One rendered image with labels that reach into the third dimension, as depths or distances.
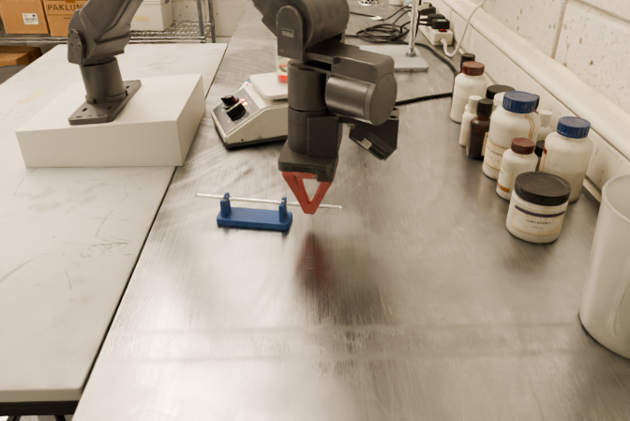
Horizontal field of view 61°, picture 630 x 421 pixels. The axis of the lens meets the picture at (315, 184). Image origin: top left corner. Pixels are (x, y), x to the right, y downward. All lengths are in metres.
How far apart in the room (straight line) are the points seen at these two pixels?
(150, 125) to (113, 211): 0.16
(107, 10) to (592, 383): 0.77
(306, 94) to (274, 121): 0.33
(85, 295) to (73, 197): 0.24
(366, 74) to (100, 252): 0.40
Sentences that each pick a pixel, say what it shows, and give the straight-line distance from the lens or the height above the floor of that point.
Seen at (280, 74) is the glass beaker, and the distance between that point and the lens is 0.97.
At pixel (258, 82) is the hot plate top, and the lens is 1.00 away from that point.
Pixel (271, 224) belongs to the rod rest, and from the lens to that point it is 0.72.
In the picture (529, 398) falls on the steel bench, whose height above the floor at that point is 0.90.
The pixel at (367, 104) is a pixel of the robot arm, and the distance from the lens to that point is 0.57.
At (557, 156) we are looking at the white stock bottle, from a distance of 0.83.
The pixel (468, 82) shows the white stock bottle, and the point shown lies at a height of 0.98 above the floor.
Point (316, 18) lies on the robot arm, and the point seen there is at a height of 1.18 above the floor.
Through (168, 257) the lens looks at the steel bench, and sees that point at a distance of 0.70.
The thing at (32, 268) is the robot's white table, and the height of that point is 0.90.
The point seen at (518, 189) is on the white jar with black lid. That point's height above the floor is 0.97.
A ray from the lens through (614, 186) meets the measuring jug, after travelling 0.62.
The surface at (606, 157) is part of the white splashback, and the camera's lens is 0.87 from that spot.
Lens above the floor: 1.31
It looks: 30 degrees down
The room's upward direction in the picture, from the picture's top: straight up
